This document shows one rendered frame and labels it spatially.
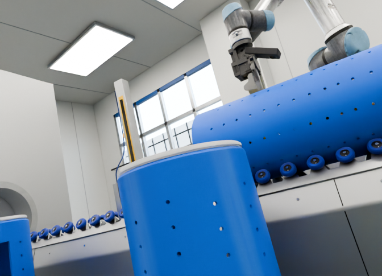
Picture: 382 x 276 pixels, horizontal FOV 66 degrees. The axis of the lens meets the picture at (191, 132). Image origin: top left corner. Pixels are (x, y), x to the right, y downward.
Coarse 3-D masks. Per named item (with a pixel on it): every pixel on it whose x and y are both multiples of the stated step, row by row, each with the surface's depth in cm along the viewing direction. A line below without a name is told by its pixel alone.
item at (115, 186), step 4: (116, 184) 117; (116, 188) 117; (116, 192) 116; (116, 196) 116; (116, 200) 116; (120, 200) 115; (116, 204) 116; (120, 204) 115; (120, 208) 115; (120, 220) 114
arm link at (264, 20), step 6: (252, 12) 105; (258, 12) 106; (264, 12) 107; (270, 12) 108; (252, 18) 105; (258, 18) 106; (264, 18) 106; (270, 18) 107; (252, 24) 106; (258, 24) 106; (264, 24) 107; (270, 24) 108; (252, 30) 108; (258, 30) 109; (264, 30) 110; (252, 36) 113
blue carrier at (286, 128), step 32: (352, 64) 77; (256, 96) 90; (288, 96) 82; (320, 96) 77; (352, 96) 74; (192, 128) 96; (224, 128) 89; (256, 128) 84; (288, 128) 80; (320, 128) 77; (352, 128) 75; (256, 160) 86; (288, 160) 84
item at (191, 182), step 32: (160, 160) 52; (192, 160) 51; (224, 160) 53; (128, 192) 55; (160, 192) 51; (192, 192) 50; (224, 192) 51; (256, 192) 59; (128, 224) 56; (160, 224) 50; (192, 224) 49; (224, 224) 50; (256, 224) 53; (160, 256) 49; (192, 256) 48; (224, 256) 48; (256, 256) 51
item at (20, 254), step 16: (0, 224) 92; (16, 224) 97; (0, 240) 91; (16, 240) 95; (0, 256) 110; (16, 256) 93; (32, 256) 103; (0, 272) 108; (16, 272) 92; (32, 272) 99
